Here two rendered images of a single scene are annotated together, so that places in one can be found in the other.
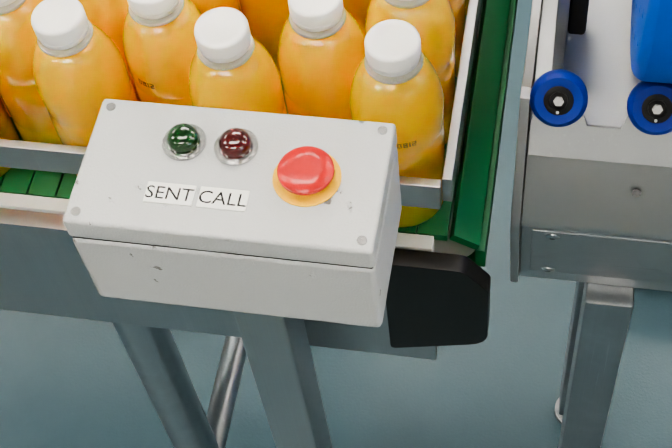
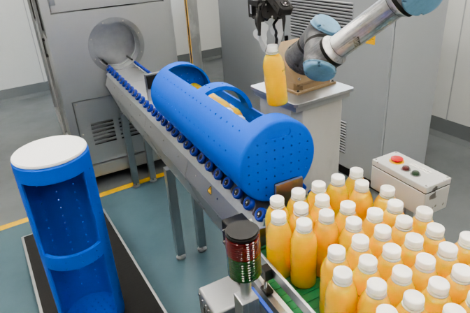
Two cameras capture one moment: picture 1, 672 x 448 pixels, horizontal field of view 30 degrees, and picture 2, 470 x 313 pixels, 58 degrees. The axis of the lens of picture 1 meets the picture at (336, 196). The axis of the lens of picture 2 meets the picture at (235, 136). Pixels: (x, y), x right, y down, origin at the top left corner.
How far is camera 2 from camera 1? 1.65 m
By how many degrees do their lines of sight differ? 90
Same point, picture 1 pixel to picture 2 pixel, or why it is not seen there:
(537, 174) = not seen: hidden behind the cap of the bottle
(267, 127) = (396, 168)
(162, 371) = not seen: outside the picture
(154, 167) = (424, 175)
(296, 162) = (398, 158)
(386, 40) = (357, 170)
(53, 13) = (425, 210)
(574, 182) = not seen: hidden behind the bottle
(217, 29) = (389, 188)
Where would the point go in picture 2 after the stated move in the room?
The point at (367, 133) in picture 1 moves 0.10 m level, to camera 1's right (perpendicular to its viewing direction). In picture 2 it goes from (379, 160) to (350, 151)
